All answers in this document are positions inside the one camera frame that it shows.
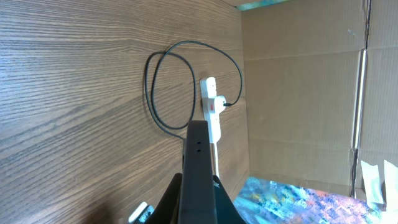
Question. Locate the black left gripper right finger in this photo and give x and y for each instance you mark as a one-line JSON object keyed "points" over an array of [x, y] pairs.
{"points": [[225, 210]]}

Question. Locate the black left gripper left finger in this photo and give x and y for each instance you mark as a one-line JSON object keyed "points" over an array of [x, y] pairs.
{"points": [[166, 212]]}

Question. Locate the Samsung Galaxy S24+ smartphone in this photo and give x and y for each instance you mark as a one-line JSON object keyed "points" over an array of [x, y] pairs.
{"points": [[197, 197]]}

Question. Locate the white charger plug adapter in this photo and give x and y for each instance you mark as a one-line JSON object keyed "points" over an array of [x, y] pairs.
{"points": [[216, 104]]}

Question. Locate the white power strip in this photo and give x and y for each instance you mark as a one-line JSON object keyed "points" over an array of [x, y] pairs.
{"points": [[208, 90]]}

